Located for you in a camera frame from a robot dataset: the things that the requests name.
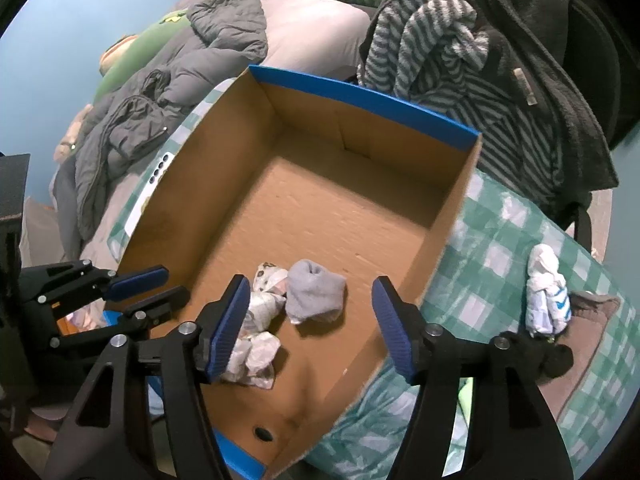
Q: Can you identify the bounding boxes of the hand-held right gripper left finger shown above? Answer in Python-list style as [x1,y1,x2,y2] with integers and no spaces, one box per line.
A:
[50,275,251,480]

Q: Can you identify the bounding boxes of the green checkered tablecloth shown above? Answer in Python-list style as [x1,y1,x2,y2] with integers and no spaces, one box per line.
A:
[107,80,640,480]

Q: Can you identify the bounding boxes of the green pillow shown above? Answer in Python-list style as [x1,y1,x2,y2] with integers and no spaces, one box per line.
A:
[95,10,193,103]

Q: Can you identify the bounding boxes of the grey striped fleece robe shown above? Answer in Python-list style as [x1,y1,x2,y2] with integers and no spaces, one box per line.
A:
[357,0,566,201]

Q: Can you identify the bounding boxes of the dark grey fleece robe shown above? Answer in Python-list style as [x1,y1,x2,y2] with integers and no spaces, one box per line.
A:
[380,0,621,206]

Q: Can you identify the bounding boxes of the white patterned sock bundle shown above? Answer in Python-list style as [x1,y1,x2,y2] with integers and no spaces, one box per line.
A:
[245,262,291,335]
[220,332,282,391]

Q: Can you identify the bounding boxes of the black sock ball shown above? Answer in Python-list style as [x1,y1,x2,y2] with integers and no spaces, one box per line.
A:
[500,331,575,386]

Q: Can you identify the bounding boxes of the white and blue sock bundle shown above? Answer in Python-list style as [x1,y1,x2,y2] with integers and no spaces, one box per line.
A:
[525,243,572,336]

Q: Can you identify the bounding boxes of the cardboard box with blue rim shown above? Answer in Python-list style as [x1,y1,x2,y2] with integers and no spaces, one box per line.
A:
[117,65,483,480]

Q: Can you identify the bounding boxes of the grey puffer jacket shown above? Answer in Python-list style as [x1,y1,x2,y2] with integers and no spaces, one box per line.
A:
[75,0,268,241]

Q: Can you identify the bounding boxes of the grey knit beanie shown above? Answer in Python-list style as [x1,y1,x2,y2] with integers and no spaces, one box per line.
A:
[564,290,622,363]

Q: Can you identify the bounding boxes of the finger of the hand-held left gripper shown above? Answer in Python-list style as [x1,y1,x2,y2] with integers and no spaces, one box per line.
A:
[20,260,168,318]
[50,286,191,351]

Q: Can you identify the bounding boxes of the beige plush toy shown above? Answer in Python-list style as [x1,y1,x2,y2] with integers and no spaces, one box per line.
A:
[54,104,96,162]

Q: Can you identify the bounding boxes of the white smartphone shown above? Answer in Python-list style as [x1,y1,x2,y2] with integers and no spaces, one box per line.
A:
[127,150,173,236]

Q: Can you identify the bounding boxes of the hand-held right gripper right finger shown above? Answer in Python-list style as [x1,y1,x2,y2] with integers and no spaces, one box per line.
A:
[372,276,571,480]

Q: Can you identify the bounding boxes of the grey sock ball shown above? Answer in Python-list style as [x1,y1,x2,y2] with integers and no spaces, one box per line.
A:
[285,259,347,325]

